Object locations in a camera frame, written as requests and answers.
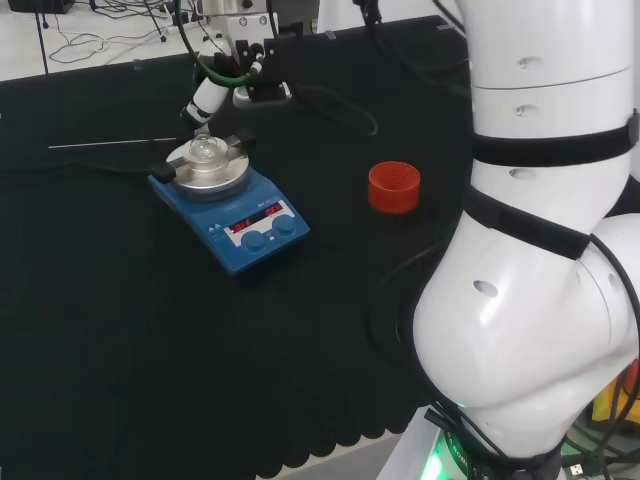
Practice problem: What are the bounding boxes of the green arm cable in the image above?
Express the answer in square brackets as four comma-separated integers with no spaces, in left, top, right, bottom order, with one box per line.
[173,0,254,90]

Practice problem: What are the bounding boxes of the yellow stop button box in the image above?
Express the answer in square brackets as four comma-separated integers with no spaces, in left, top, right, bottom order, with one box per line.
[591,358,640,427]

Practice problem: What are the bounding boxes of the orange ribbed plastic ring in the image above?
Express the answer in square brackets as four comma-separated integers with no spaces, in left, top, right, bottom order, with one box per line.
[367,160,422,216]

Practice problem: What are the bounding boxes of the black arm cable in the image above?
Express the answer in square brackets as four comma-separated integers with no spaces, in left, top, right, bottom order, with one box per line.
[352,0,474,99]

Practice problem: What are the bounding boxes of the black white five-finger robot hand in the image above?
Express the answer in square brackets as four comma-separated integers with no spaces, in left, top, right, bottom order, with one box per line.
[179,34,293,129]

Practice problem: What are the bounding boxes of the heater with blue base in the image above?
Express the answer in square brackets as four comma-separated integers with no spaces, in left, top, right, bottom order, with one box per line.
[147,127,312,290]

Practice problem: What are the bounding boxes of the clear round-bottom glass flask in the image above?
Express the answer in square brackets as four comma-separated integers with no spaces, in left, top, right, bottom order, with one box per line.
[181,133,220,175]

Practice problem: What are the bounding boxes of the tangled black floor cables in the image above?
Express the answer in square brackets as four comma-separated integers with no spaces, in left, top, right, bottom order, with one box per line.
[44,0,201,67]

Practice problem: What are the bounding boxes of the black bench cloth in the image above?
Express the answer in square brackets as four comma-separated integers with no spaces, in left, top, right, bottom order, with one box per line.
[0,13,479,480]

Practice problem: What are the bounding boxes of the thin steel probe rod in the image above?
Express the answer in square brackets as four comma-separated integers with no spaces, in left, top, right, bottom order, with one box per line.
[47,136,178,150]

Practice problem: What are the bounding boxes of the black device box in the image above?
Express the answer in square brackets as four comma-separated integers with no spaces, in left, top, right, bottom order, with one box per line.
[7,0,76,16]

